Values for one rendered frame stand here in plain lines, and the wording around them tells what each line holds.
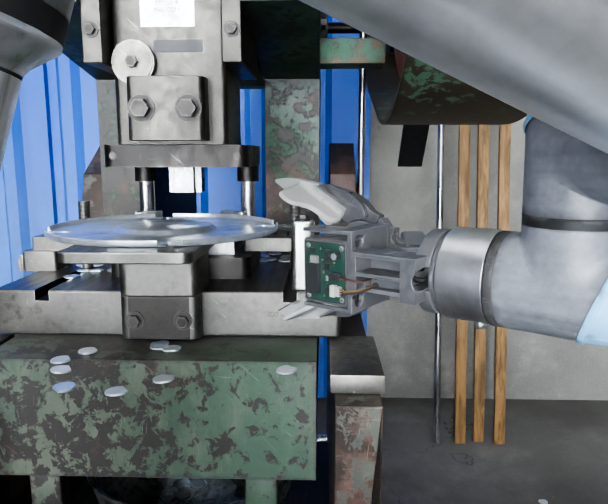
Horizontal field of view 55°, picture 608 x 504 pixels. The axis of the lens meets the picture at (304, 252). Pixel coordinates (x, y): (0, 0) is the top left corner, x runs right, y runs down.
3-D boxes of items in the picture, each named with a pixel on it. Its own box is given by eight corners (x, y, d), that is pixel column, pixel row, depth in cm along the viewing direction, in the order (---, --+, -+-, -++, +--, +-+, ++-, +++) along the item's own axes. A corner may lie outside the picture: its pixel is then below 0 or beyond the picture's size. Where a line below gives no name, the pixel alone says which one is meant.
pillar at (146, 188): (153, 243, 94) (149, 155, 92) (140, 243, 94) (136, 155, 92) (157, 241, 96) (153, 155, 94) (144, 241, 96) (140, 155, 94)
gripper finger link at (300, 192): (256, 158, 56) (320, 215, 52) (296, 156, 60) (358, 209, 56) (244, 185, 57) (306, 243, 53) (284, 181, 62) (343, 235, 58)
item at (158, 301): (195, 376, 60) (190, 248, 58) (61, 375, 61) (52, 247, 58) (232, 312, 85) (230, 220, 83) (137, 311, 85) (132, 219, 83)
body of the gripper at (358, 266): (296, 223, 51) (419, 233, 44) (352, 213, 58) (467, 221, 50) (298, 307, 53) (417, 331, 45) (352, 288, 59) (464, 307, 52)
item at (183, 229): (257, 216, 93) (257, 211, 93) (302, 242, 65) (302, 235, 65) (62, 221, 86) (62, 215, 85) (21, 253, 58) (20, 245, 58)
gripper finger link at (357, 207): (324, 172, 56) (389, 227, 52) (333, 171, 57) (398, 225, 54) (304, 211, 58) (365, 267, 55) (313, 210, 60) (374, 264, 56)
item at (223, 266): (249, 279, 81) (249, 257, 81) (108, 278, 82) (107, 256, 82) (261, 258, 97) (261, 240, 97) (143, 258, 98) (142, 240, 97)
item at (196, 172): (200, 192, 85) (199, 167, 84) (167, 192, 85) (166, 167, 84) (205, 191, 88) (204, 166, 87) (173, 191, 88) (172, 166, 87)
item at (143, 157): (248, 185, 79) (247, 144, 78) (103, 185, 80) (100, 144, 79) (260, 180, 95) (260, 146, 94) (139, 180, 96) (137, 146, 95)
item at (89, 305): (340, 337, 75) (341, 292, 74) (-5, 334, 76) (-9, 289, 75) (335, 285, 104) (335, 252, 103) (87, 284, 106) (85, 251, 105)
